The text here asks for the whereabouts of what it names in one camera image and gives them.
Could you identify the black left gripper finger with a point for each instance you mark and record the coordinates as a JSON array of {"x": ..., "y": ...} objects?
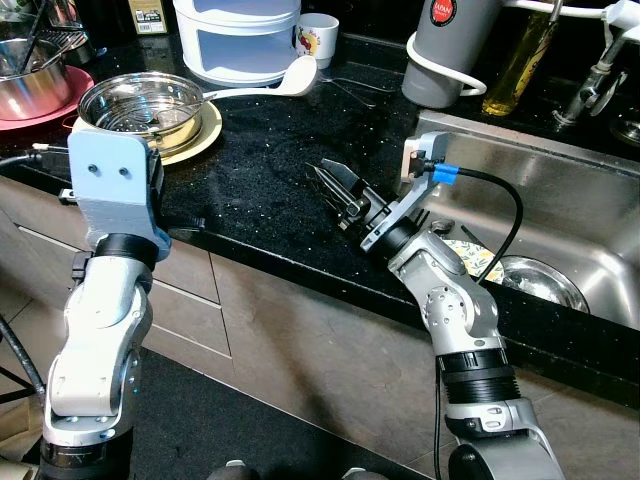
[{"x": 158, "y": 178}]

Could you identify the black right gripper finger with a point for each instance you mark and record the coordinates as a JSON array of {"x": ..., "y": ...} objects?
[
  {"x": 336, "y": 203},
  {"x": 346, "y": 185}
]

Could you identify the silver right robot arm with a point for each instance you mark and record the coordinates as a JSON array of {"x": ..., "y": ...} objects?
[{"x": 455, "y": 310}]

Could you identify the chrome kitchen faucet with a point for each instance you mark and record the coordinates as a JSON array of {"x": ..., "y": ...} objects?
[{"x": 590, "y": 90}]

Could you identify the pale yellow plate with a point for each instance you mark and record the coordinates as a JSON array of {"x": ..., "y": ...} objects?
[{"x": 205, "y": 135}]

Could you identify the steel steamer pan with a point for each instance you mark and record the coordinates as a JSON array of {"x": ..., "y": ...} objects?
[{"x": 140, "y": 110}]

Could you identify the floral print plate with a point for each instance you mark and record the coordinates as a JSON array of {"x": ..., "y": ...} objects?
[{"x": 470, "y": 258}]

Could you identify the red round mat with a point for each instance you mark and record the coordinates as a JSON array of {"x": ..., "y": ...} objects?
[{"x": 82, "y": 98}]

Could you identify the white printed mug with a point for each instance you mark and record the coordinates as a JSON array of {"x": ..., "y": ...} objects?
[{"x": 318, "y": 42}]

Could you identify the white two-tier plastic container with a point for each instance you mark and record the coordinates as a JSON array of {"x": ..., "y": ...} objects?
[{"x": 235, "y": 50}]

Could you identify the stainless steel cooking pot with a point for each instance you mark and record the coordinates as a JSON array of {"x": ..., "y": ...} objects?
[{"x": 35, "y": 90}]

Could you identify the small yellow black box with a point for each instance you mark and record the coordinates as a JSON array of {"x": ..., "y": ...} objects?
[{"x": 148, "y": 15}]

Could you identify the small stainless steel bowl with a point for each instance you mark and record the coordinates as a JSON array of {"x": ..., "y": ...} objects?
[{"x": 545, "y": 285}]

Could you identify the stainless steel sink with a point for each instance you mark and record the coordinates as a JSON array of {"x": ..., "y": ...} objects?
[{"x": 570, "y": 190}]

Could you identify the yellow cooking oil bottle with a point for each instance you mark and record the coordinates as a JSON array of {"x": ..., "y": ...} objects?
[{"x": 515, "y": 75}]

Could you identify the black floor mat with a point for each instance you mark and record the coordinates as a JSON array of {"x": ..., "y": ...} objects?
[{"x": 250, "y": 420}]

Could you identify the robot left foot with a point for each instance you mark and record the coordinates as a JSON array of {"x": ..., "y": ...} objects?
[{"x": 238, "y": 472}]

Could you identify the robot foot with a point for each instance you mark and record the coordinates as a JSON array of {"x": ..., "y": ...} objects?
[
  {"x": 238, "y": 472},
  {"x": 365, "y": 474}
]

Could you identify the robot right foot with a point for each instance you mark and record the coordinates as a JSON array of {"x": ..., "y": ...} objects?
[{"x": 365, "y": 474}]

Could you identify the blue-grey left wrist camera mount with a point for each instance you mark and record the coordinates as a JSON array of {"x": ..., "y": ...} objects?
[{"x": 110, "y": 190}]

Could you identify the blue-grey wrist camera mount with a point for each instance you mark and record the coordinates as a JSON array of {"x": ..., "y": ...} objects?
[
  {"x": 110, "y": 190},
  {"x": 418, "y": 158}
]

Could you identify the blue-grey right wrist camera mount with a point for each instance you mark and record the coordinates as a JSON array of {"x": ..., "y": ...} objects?
[{"x": 418, "y": 158}]

